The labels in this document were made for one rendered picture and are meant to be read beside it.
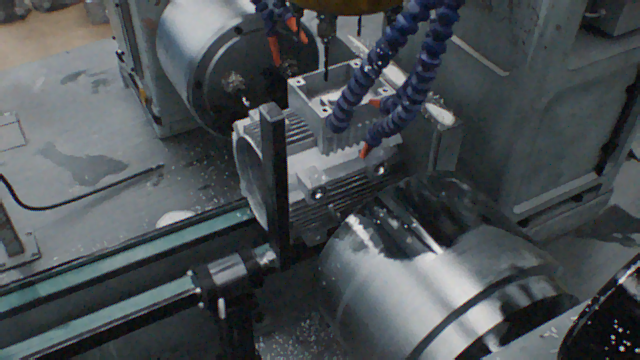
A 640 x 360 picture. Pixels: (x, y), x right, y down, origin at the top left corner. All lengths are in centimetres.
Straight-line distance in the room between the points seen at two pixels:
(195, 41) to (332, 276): 49
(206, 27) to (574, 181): 65
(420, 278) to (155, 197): 71
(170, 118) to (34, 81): 43
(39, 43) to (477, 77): 253
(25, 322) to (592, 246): 94
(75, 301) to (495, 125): 67
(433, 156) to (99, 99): 90
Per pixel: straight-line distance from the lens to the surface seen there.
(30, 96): 158
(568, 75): 86
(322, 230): 88
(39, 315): 99
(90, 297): 99
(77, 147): 138
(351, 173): 84
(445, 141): 81
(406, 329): 62
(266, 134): 65
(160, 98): 128
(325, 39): 75
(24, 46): 317
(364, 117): 85
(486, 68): 89
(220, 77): 102
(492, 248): 64
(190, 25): 105
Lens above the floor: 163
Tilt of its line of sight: 43 degrees down
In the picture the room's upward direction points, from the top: 1 degrees clockwise
